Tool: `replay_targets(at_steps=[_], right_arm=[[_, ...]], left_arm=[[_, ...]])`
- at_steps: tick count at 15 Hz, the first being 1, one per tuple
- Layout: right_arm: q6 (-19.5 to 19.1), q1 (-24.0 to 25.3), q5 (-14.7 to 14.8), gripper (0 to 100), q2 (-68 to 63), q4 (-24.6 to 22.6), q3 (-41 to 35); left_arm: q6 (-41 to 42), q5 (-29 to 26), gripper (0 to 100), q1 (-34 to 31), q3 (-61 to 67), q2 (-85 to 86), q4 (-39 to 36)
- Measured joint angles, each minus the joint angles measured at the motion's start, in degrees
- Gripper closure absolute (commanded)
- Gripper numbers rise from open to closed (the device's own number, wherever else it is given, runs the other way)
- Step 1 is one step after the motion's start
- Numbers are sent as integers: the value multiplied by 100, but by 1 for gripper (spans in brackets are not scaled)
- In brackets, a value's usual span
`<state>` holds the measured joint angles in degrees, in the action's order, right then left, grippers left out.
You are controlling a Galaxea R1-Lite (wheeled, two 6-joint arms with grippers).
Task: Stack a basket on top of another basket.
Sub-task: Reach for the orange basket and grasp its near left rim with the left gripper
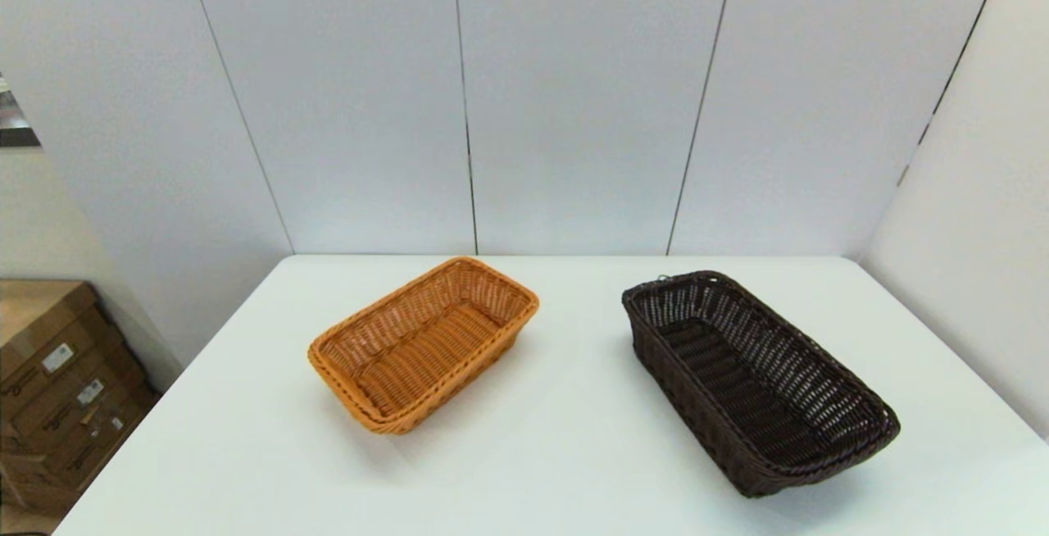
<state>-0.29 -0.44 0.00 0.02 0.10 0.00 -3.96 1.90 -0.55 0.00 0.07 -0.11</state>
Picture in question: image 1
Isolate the dark metal shelf edge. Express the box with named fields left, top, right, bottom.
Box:
left=0, top=75, right=41, bottom=149

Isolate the orange wicker basket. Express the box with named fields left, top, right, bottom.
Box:
left=308, top=257, right=540, bottom=435

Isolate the brown cardboard box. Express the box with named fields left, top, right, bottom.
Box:
left=0, top=279, right=124, bottom=393
left=0, top=388, right=161, bottom=488
left=0, top=446, right=99, bottom=516
left=0, top=339, right=152, bottom=438

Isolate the dark brown wicker basket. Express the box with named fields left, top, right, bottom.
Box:
left=621, top=270, right=901, bottom=498

